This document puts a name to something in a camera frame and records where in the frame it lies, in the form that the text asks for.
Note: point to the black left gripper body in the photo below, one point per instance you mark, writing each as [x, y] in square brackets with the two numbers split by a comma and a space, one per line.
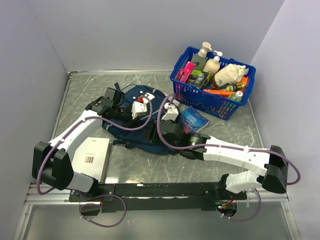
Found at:
[122, 114]

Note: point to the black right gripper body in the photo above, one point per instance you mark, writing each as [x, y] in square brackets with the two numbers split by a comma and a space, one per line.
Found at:
[153, 137]

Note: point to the navy blue student backpack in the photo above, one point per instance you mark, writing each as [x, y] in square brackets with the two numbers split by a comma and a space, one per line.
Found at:
[139, 138]

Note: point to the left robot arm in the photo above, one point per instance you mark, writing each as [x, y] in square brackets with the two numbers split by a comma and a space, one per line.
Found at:
[52, 161]

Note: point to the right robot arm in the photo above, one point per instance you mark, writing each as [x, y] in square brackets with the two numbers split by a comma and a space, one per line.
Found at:
[264, 168]

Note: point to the beige cloth bag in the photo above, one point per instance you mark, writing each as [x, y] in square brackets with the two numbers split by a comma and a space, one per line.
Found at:
[230, 74]

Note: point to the Jane Eyre blue book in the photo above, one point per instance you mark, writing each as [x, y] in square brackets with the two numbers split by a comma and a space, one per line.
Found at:
[192, 121]

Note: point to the Little Women floral book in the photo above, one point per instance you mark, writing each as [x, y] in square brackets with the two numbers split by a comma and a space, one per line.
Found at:
[174, 101]

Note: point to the white notebook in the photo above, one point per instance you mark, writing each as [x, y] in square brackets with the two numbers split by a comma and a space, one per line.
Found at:
[91, 158]

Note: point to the black green box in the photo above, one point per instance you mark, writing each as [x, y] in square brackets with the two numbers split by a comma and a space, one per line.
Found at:
[198, 79]

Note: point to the pink box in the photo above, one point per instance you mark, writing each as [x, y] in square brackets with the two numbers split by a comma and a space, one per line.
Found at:
[185, 72]

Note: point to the blue plastic basket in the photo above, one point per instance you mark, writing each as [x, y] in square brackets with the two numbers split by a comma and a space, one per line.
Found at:
[211, 104]

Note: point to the dark glass bottle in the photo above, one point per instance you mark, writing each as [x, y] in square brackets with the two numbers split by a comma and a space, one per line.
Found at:
[232, 88]

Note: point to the green drink bottle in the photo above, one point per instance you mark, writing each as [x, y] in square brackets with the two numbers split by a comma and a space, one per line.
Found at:
[236, 97]

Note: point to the grey-green pump bottle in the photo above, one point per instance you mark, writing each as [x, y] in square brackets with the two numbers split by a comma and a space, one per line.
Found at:
[199, 59]

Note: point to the cream pump bottle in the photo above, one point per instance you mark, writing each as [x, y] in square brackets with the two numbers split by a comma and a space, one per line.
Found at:
[213, 64]

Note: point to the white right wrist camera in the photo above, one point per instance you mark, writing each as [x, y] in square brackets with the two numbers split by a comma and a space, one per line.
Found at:
[171, 112]

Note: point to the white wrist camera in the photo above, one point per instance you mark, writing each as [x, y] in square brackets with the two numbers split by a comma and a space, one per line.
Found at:
[138, 108]
[171, 112]

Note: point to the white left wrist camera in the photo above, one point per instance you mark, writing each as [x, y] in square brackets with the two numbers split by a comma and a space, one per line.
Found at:
[138, 108]

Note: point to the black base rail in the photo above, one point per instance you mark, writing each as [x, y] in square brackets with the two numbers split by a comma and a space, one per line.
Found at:
[158, 196]

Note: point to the aluminium frame rail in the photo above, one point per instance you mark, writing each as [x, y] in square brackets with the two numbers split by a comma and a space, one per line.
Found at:
[61, 197]

